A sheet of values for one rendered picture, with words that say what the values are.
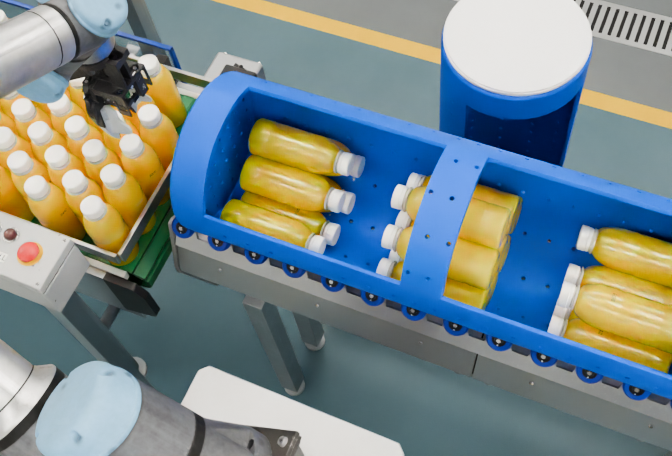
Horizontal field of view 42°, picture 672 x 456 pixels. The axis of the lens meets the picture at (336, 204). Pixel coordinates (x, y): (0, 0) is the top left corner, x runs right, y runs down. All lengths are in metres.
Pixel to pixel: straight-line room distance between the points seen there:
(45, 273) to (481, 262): 0.70
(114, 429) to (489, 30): 1.08
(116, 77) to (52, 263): 0.33
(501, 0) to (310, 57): 1.36
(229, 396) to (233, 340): 1.29
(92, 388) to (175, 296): 1.69
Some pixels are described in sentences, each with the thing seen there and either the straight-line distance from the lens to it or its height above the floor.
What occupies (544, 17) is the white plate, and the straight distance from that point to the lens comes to 1.75.
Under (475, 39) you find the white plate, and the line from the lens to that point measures 1.71.
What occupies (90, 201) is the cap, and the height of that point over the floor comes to 1.08.
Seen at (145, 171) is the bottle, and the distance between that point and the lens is 1.63.
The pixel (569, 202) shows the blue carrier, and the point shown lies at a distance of 1.50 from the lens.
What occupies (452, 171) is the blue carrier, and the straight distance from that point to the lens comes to 1.30.
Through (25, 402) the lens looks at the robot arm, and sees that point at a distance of 1.09.
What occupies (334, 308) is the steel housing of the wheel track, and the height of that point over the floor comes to 0.88.
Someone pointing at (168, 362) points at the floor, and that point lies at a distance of 2.58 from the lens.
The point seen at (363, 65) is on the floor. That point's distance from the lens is 3.00.
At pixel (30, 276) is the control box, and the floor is 1.10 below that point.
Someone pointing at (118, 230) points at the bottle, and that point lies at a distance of 1.60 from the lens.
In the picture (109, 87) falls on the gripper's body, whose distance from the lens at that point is 1.42.
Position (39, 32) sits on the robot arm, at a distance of 1.09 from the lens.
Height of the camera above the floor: 2.35
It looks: 60 degrees down
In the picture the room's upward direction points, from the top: 11 degrees counter-clockwise
